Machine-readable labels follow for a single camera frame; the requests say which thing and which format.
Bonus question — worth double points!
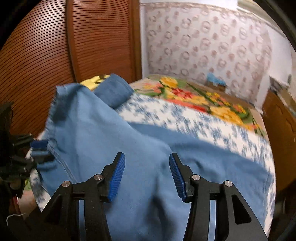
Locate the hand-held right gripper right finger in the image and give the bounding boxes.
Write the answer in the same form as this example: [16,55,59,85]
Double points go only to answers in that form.
[169,152,269,241]

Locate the yellow plush toy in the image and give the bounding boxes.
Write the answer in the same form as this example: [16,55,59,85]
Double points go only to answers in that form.
[80,74,110,91]

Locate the blue denim pants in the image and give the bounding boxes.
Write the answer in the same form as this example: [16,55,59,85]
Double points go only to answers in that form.
[35,74,275,241]

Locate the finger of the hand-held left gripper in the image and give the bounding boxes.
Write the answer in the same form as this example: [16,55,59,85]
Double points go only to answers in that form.
[13,134,49,150]
[11,150,56,174]

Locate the ring-patterned sheer curtain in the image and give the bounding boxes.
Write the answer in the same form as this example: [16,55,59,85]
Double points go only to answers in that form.
[143,2,273,105]

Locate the brown louvered wardrobe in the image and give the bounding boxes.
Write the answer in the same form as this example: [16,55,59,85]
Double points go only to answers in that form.
[0,0,142,139]

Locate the light blue cloth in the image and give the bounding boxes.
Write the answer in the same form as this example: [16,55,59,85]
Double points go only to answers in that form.
[206,73,226,85]

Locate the flower-patterned blanket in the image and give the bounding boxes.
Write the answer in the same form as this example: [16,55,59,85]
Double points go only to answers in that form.
[129,75,266,137]

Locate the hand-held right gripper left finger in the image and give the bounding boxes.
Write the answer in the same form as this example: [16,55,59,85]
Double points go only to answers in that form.
[40,152,126,241]

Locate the wooden cabinet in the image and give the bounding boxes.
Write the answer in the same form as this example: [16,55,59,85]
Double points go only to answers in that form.
[262,89,296,193]

